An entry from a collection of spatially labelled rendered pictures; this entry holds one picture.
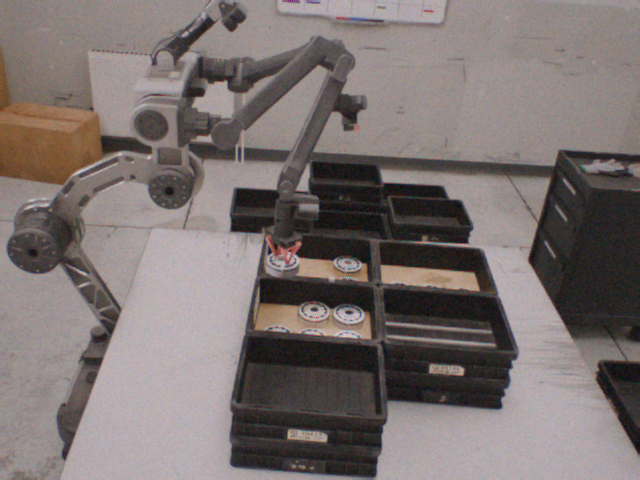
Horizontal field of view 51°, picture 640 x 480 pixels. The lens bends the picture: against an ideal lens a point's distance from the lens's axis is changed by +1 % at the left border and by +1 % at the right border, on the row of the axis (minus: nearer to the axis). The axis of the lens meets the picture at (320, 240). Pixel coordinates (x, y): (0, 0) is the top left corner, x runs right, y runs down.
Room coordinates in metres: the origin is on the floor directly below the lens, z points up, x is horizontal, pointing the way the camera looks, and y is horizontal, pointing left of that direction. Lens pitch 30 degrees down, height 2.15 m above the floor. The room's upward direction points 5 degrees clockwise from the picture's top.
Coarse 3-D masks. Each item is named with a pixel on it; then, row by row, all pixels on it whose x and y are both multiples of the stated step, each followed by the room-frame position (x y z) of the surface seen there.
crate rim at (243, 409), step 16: (256, 336) 1.51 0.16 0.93; (272, 336) 1.52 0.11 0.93; (288, 336) 1.52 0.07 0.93; (304, 336) 1.53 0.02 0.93; (240, 352) 1.44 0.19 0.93; (240, 368) 1.37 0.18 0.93; (384, 368) 1.42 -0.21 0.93; (384, 384) 1.36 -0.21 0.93; (384, 400) 1.30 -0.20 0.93; (272, 416) 1.23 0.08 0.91; (288, 416) 1.23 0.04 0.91; (304, 416) 1.23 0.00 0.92; (320, 416) 1.23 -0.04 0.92; (336, 416) 1.23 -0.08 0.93; (352, 416) 1.23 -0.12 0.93; (368, 416) 1.24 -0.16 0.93; (384, 416) 1.24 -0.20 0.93
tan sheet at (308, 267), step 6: (300, 258) 2.11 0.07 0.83; (300, 264) 2.07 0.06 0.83; (306, 264) 2.07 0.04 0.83; (312, 264) 2.08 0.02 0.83; (318, 264) 2.08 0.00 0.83; (324, 264) 2.08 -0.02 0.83; (330, 264) 2.09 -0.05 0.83; (366, 264) 2.11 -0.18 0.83; (300, 270) 2.03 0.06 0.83; (306, 270) 2.03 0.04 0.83; (312, 270) 2.04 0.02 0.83; (318, 270) 2.04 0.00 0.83; (324, 270) 2.04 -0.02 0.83; (330, 270) 2.05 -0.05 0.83; (366, 270) 2.07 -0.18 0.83; (312, 276) 2.00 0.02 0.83; (318, 276) 2.00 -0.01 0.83; (324, 276) 2.01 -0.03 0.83; (330, 276) 2.01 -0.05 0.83; (336, 276) 2.01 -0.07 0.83; (360, 276) 2.03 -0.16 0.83; (366, 276) 2.03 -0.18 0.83
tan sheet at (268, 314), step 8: (264, 304) 1.80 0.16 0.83; (272, 304) 1.81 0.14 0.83; (264, 312) 1.76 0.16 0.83; (272, 312) 1.76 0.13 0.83; (280, 312) 1.77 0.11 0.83; (288, 312) 1.77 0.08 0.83; (296, 312) 1.78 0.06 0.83; (368, 312) 1.81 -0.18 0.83; (256, 320) 1.71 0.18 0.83; (264, 320) 1.72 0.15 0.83; (272, 320) 1.72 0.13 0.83; (280, 320) 1.73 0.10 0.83; (288, 320) 1.73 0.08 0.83; (296, 320) 1.73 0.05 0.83; (368, 320) 1.77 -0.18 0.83; (256, 328) 1.67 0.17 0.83; (296, 328) 1.69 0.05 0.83; (304, 328) 1.70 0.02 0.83; (320, 328) 1.70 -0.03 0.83; (328, 328) 1.71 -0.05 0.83; (336, 328) 1.71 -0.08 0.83; (360, 328) 1.72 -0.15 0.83; (368, 328) 1.73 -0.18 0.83; (368, 336) 1.69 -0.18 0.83
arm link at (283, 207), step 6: (276, 204) 1.74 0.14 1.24; (282, 204) 1.73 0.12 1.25; (288, 204) 1.73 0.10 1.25; (294, 204) 1.73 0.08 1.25; (276, 210) 1.73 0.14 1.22; (282, 210) 1.72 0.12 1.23; (288, 210) 1.72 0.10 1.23; (294, 210) 1.75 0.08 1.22; (276, 216) 1.73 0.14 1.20; (282, 216) 1.72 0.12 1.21; (288, 216) 1.72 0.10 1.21
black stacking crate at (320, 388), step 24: (264, 360) 1.51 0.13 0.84; (288, 360) 1.51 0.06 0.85; (312, 360) 1.52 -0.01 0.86; (336, 360) 1.52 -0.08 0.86; (360, 360) 1.52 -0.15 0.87; (240, 384) 1.34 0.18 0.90; (264, 384) 1.43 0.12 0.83; (288, 384) 1.44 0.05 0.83; (312, 384) 1.45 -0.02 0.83; (336, 384) 1.46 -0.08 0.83; (360, 384) 1.46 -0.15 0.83; (312, 408) 1.35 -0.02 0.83; (336, 408) 1.36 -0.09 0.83; (360, 408) 1.37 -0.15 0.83; (240, 432) 1.24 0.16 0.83; (264, 432) 1.24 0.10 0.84; (336, 432) 1.24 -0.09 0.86; (360, 432) 1.24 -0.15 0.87
